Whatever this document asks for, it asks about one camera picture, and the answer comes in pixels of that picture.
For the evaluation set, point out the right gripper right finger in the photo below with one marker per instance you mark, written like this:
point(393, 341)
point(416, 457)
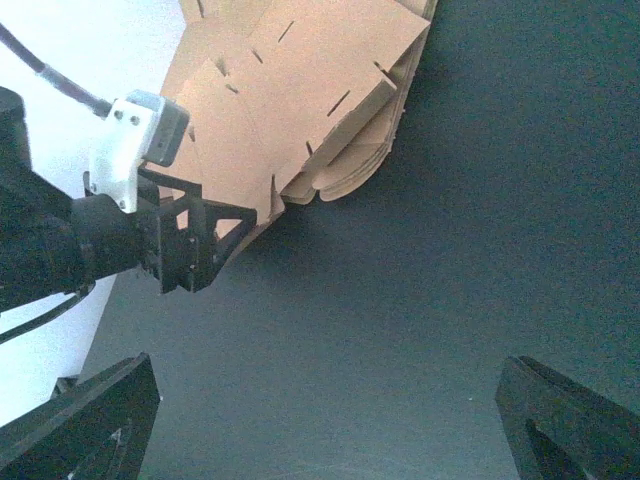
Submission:
point(557, 428)

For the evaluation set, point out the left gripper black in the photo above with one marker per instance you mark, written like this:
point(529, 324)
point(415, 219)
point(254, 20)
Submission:
point(186, 239)

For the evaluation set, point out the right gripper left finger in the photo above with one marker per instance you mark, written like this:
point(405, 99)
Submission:
point(99, 429)

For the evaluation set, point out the cardboard box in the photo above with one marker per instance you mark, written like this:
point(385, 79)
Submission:
point(278, 88)

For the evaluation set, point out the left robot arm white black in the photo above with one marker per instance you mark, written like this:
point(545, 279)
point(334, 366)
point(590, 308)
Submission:
point(52, 243)

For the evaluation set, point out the stack of flat cardboard blanks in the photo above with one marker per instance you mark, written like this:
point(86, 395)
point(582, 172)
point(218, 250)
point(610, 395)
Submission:
point(361, 158)

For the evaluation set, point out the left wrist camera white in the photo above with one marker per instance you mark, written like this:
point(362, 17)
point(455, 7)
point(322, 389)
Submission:
point(140, 127)

